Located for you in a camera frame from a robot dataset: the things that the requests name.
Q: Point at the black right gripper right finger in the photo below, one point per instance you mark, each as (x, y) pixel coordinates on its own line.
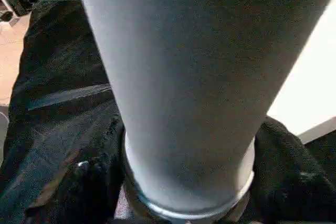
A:
(294, 177)

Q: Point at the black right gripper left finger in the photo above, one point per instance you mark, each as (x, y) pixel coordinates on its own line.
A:
(84, 182)

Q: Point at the white plastic table top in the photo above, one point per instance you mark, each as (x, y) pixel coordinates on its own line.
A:
(315, 93)

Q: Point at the white plastic table leg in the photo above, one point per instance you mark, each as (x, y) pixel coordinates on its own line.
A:
(199, 77)

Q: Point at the black work mat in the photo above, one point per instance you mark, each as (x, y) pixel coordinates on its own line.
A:
(52, 77)

